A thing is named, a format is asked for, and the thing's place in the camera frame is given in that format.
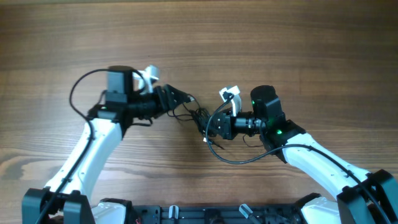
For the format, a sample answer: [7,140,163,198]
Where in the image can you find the black usb cables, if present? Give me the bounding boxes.
[167,93,224,151]

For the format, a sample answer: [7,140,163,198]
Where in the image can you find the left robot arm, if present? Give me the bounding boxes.
[22,65,193,223]

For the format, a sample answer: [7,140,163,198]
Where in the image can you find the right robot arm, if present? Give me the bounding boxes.
[203,85,397,223]

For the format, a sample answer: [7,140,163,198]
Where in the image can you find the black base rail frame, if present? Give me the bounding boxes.
[132,204,303,224]

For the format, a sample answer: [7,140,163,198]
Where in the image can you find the right camera cable black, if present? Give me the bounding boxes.
[205,101,392,224]

